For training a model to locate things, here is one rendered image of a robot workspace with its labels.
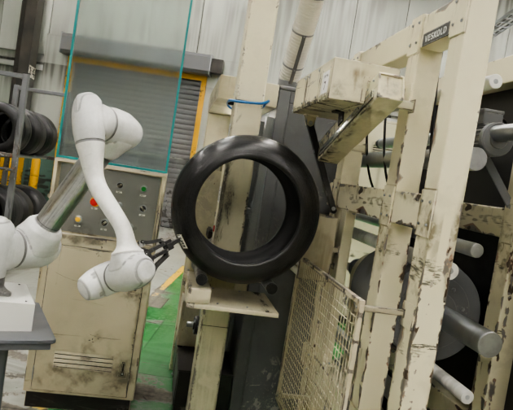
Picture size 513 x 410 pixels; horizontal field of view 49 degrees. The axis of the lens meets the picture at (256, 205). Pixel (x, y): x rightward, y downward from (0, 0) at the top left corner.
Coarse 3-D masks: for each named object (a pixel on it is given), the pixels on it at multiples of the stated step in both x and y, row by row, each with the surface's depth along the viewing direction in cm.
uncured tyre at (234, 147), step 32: (192, 160) 220; (224, 160) 218; (256, 160) 248; (288, 160) 222; (192, 192) 217; (288, 192) 251; (192, 224) 218; (288, 224) 252; (192, 256) 222; (224, 256) 249; (256, 256) 251; (288, 256) 224
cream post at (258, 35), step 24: (264, 0) 253; (264, 24) 254; (264, 48) 254; (240, 72) 254; (264, 72) 255; (240, 96) 255; (264, 96) 257; (240, 120) 255; (240, 168) 257; (240, 192) 258; (216, 216) 263; (240, 216) 259; (216, 240) 258; (240, 240) 260; (216, 312) 260; (216, 336) 261; (216, 360) 262; (192, 384) 261; (216, 384) 263; (192, 408) 262
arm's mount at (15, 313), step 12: (12, 288) 221; (24, 288) 225; (0, 300) 201; (12, 300) 204; (24, 300) 207; (0, 312) 200; (12, 312) 202; (24, 312) 204; (0, 324) 201; (12, 324) 203; (24, 324) 205
